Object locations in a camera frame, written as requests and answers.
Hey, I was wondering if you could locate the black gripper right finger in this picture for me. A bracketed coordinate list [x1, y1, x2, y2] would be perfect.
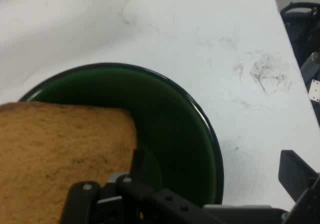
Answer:
[278, 149, 320, 224]

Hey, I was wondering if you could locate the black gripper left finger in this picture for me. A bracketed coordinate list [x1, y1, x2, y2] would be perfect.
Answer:
[59, 148, 226, 224]

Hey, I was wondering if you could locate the dark green round plate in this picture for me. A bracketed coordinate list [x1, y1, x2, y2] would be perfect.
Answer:
[18, 63, 224, 206]

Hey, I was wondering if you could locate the white tag with dots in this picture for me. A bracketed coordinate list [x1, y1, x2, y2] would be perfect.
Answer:
[307, 79, 320, 103]

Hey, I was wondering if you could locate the brown toast bread slice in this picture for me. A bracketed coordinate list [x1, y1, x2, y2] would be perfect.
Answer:
[0, 101, 145, 224]

